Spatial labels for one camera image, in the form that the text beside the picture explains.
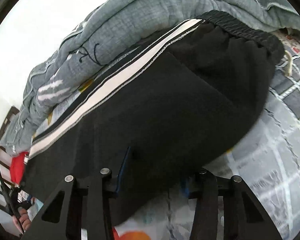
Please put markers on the red pillow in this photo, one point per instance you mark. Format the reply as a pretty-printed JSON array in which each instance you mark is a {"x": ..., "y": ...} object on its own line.
[{"x": 17, "y": 167}]

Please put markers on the fruit print grey bedsheet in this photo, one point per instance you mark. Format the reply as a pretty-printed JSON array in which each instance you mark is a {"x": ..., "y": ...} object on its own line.
[{"x": 268, "y": 159}]

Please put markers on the person's left hand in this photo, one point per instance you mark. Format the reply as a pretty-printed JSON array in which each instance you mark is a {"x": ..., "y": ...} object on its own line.
[{"x": 23, "y": 222}]

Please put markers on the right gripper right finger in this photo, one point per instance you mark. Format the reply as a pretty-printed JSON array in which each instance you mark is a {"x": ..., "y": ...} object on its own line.
[{"x": 244, "y": 215}]

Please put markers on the grey quilted blanket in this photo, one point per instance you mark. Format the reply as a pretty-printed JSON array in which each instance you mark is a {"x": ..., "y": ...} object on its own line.
[{"x": 105, "y": 34}]

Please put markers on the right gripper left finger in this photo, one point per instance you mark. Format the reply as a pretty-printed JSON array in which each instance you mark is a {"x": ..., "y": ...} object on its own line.
[{"x": 76, "y": 202}]

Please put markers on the dark wooden headboard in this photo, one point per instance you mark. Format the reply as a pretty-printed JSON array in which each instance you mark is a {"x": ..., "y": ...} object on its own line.
[{"x": 6, "y": 159}]

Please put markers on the black pants with white stripe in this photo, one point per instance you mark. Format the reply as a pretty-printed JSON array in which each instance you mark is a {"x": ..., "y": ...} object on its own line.
[{"x": 180, "y": 100}]

